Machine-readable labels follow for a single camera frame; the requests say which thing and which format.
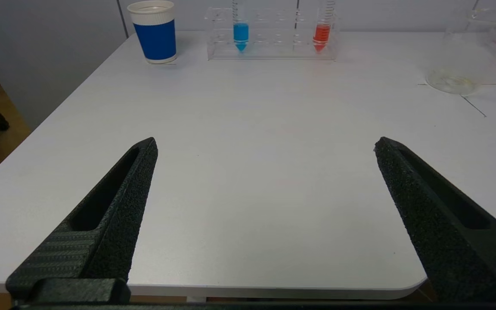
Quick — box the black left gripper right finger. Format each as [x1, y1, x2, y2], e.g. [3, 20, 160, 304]
[374, 136, 496, 303]

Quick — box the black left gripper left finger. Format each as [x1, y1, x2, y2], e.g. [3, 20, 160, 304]
[5, 137, 159, 307]

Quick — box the test tube with red pigment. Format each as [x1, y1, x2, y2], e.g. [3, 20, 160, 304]
[312, 0, 336, 53]

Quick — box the clear glass beaker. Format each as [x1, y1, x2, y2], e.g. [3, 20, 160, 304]
[425, 8, 496, 95]

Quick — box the test tube with blue pigment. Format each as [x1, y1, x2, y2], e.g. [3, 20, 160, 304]
[232, 0, 250, 53]

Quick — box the blue and white paper cup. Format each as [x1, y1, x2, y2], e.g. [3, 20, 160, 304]
[127, 0, 177, 65]

